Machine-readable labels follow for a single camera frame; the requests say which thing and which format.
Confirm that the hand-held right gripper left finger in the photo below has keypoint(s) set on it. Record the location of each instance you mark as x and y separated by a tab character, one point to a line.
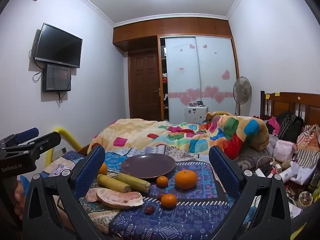
90	171

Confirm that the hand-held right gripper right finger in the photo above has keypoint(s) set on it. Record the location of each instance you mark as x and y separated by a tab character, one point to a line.
222	172

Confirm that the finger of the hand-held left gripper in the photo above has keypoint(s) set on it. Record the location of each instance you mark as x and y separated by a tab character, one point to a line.
47	140
27	134

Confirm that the orange with sticker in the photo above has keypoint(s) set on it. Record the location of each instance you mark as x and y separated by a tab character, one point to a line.
103	169

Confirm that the small pink pomelo piece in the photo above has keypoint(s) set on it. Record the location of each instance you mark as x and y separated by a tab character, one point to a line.
91	195

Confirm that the yellow sugarcane piece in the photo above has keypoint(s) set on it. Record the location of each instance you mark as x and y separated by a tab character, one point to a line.
112	183

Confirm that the large orange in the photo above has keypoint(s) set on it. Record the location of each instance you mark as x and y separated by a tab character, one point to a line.
185	179

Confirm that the banana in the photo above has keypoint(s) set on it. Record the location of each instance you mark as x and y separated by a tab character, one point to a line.
133	180

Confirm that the purple plate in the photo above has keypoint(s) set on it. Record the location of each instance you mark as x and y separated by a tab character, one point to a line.
147	166

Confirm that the person's left hand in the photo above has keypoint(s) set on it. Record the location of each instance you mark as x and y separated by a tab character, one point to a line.
19	197

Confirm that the grey patterned pillow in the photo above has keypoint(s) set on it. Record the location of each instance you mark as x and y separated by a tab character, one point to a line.
252	155

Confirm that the small orange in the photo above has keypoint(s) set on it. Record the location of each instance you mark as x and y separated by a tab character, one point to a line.
168	200
162	181

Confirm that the white bottle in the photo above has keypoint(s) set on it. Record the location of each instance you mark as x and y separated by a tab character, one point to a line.
285	173

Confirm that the white suitcase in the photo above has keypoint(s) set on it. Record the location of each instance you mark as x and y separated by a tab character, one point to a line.
196	115

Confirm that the red jujube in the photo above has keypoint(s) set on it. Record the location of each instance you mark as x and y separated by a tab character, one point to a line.
161	196
149	210

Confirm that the pink pouch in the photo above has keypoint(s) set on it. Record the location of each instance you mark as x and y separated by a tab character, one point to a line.
284	151

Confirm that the blue patterned bedsheet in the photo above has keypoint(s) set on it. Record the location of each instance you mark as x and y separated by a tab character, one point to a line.
175	220

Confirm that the pink clothes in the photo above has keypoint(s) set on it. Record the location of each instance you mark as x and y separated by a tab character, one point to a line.
273	124

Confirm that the colourful patchwork blanket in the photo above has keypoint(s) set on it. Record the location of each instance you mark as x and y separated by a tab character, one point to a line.
150	132

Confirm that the black bag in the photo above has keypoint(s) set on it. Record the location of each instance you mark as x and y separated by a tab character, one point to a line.
291	126

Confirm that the standing electric fan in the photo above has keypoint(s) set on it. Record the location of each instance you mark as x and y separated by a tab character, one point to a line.
242	88

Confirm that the round cup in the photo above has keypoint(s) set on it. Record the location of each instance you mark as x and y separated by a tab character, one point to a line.
305	200

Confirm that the striped bag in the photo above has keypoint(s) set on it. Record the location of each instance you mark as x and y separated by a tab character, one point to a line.
310	140

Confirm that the wooden bed headboard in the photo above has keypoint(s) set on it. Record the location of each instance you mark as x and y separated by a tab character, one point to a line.
287	102

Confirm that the brown wooden door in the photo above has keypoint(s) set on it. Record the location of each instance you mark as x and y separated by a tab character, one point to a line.
143	85

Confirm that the frosted sliding wardrobe door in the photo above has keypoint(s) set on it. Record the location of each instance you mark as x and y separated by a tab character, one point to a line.
181	75
216	65

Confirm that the wooden wardrobe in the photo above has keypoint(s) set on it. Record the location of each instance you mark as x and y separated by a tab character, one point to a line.
175	26

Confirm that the wall socket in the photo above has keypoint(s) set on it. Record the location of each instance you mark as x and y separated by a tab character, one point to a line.
60	152

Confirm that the yellow padded rail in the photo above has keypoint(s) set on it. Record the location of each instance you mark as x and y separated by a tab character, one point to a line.
67	136

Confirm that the small black wall monitor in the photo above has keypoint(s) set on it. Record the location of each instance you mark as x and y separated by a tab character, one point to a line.
57	78

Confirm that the black wall television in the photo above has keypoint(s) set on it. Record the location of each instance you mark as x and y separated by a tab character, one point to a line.
58	46

